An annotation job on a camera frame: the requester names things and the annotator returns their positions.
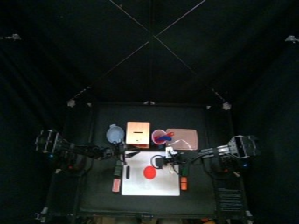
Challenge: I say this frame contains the red dough disc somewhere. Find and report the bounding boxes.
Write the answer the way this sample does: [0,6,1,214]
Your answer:
[143,165,157,180]

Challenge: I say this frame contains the wooden drawer box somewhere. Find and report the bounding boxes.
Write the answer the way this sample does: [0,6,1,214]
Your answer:
[125,121,152,150]

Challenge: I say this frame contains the pale blue bowl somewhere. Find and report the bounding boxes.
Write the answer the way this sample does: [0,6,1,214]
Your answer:
[105,123,127,144]

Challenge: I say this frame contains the dark green block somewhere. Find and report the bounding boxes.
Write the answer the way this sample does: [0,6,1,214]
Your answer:
[112,160,123,178]
[180,163,191,178]

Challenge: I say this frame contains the pink cup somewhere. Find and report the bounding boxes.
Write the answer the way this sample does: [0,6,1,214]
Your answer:
[151,129,173,146]

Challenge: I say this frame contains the white cutting mat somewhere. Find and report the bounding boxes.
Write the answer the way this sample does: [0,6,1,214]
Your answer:
[120,150,183,197]

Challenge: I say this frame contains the blue toy utensil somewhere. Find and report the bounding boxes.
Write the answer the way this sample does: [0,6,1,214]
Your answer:
[156,135,173,143]

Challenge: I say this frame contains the pink plastic tray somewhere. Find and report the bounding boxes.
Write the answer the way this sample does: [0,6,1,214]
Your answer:
[164,128,200,151]

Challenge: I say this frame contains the orange block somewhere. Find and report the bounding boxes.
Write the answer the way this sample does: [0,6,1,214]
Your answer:
[179,176,190,192]

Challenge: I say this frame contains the pink block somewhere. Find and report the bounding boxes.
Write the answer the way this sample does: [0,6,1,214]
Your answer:
[111,178,121,193]

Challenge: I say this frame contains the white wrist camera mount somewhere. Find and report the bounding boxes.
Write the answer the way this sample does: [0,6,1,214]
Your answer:
[164,146,179,157]

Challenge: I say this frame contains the thin diagonal brace wire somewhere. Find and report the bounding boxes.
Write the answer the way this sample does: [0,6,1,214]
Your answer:
[107,0,227,103]
[71,0,208,102]

